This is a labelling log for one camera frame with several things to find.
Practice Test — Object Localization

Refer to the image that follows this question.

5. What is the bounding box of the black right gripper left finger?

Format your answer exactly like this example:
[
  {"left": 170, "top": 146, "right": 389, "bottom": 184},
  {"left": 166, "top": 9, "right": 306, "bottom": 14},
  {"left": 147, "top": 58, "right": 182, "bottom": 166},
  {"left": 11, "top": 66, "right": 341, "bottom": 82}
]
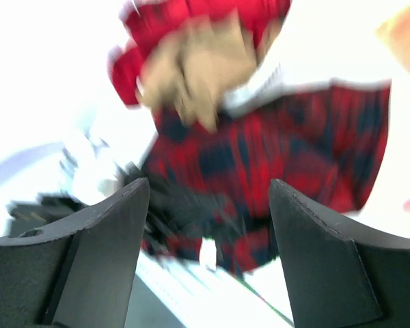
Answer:
[{"left": 0, "top": 178, "right": 150, "bottom": 327}]

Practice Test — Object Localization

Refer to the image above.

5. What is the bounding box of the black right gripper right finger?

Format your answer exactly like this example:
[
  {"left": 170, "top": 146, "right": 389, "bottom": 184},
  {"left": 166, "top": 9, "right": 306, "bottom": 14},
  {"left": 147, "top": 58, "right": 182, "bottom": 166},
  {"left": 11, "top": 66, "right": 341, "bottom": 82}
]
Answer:
[{"left": 269, "top": 180, "right": 410, "bottom": 327}]

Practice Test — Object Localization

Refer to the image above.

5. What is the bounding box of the red plaid skirt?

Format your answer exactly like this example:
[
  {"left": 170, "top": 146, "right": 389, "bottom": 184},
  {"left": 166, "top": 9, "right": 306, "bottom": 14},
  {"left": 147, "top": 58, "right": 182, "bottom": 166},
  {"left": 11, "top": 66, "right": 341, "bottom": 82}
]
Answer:
[{"left": 143, "top": 84, "right": 390, "bottom": 275}]

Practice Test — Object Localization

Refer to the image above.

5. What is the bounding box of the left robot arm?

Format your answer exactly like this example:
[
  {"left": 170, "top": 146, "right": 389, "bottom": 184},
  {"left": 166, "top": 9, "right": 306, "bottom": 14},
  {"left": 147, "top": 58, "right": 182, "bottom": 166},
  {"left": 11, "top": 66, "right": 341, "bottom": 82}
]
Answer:
[{"left": 0, "top": 115, "right": 124, "bottom": 237}]

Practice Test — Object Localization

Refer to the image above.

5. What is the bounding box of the white laundry basket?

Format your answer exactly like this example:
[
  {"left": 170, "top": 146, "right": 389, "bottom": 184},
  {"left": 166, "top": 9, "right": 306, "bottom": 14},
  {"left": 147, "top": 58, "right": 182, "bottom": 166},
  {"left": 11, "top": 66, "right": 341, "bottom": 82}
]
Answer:
[{"left": 221, "top": 61, "right": 329, "bottom": 115}]

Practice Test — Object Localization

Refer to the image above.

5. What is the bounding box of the tan garment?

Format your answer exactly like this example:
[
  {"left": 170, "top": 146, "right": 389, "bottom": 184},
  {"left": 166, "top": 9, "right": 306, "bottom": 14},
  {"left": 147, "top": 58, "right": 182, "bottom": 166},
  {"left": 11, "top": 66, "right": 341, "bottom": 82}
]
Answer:
[{"left": 136, "top": 10, "right": 288, "bottom": 134}]

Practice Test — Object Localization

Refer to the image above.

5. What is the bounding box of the pink shirt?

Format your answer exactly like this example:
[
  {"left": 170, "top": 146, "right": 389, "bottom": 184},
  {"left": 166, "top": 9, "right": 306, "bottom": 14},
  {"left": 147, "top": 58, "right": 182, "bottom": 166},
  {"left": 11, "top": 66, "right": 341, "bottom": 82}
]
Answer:
[{"left": 376, "top": 3, "right": 410, "bottom": 73}]

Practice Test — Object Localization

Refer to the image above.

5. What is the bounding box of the red garment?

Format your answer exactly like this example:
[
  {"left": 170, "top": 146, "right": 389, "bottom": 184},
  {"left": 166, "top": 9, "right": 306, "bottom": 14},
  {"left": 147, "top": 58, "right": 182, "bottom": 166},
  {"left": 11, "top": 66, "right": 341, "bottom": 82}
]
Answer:
[{"left": 107, "top": 0, "right": 293, "bottom": 107}]

